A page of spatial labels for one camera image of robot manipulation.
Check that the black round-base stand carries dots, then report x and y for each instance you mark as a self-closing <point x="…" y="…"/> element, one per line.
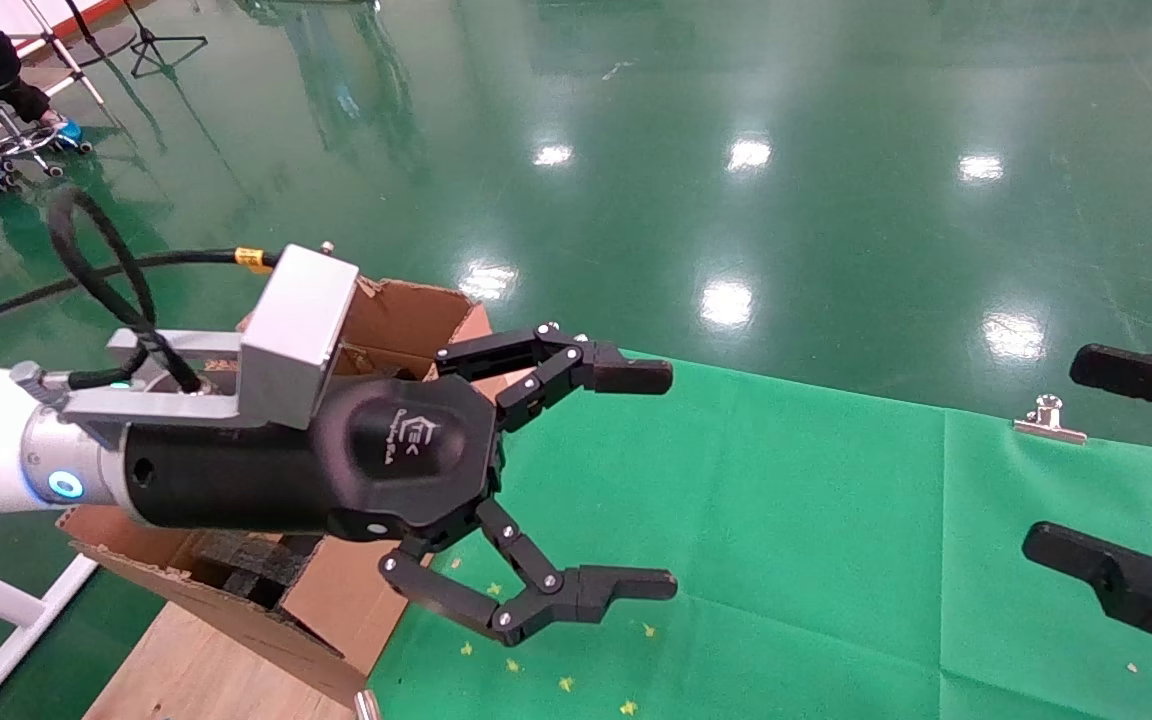
<point x="111" y="45"/>

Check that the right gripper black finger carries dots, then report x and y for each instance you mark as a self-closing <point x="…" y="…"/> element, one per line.
<point x="1136" y="590"/>
<point x="1136" y="375"/>

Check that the large open cardboard carton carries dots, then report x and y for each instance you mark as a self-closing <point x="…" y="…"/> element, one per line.
<point x="406" y="315"/>

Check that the silver binder clip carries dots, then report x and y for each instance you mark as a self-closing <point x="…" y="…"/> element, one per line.
<point x="1048" y="428"/>

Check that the silver light stand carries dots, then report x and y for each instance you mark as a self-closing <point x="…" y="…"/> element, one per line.
<point x="87" y="80"/>

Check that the black tripod stand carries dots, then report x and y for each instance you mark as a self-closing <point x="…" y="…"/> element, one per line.
<point x="151" y="40"/>

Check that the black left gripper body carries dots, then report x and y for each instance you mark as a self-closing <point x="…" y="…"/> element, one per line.
<point x="396" y="450"/>

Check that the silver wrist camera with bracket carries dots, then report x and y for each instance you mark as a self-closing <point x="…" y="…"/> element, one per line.
<point x="291" y="330"/>

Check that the green table cloth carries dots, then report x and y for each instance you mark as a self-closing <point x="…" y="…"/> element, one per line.
<point x="836" y="550"/>

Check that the wheeled metal stool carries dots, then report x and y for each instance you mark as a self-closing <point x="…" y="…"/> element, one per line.
<point x="21" y="145"/>

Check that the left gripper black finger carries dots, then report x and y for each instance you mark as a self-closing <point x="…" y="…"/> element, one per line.
<point x="596" y="590"/>
<point x="596" y="372"/>

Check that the white board with orange edge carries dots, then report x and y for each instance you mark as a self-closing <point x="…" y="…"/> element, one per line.
<point x="6" y="10"/>

